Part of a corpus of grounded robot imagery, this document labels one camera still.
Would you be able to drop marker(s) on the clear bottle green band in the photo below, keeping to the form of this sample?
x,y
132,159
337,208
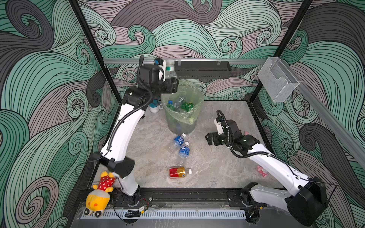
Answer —
x,y
170,70

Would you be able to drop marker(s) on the yellow plush toy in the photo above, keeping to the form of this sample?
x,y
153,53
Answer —
x,y
98,199

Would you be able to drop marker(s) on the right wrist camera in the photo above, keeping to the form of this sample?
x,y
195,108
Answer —
x,y
220,128

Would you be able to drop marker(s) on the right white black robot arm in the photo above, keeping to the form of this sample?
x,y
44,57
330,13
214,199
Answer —
x,y
303,197

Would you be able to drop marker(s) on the teal lid white jar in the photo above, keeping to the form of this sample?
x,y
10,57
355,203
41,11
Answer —
x,y
154,107

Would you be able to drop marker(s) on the clear acrylic wall holder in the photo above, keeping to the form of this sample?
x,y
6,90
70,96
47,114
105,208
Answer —
x,y
278,79

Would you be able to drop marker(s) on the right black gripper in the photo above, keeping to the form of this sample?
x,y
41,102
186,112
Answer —
x,y
210,139

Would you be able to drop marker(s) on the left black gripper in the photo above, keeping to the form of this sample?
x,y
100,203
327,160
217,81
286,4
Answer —
x,y
171,86

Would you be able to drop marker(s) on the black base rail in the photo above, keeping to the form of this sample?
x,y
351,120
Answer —
x,y
232,197

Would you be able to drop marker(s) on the green bottle yellow cap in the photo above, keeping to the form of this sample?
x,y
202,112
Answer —
x,y
184,106

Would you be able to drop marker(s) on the white slotted cable duct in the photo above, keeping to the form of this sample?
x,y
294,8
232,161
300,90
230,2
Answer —
x,y
173,214

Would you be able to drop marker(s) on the red yellow label bottle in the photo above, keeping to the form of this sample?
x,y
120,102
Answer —
x,y
179,172

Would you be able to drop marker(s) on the clear bottle white cap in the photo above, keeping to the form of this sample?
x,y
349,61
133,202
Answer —
x,y
179,102

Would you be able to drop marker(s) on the blue label bottle white cap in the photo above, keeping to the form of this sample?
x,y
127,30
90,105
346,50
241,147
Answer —
x,y
176,143

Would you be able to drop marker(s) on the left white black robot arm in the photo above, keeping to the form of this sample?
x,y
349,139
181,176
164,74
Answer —
x,y
153,80

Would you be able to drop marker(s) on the mesh bin with green bag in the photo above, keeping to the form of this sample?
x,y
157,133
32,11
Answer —
x,y
181,121

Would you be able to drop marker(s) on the Pocari Sweat bottle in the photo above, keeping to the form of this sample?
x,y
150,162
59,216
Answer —
x,y
183,154

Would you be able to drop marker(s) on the black wall shelf tray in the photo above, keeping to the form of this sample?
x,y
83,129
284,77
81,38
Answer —
x,y
202,69

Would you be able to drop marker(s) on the pink plush toy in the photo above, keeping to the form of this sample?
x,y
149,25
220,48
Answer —
x,y
262,171

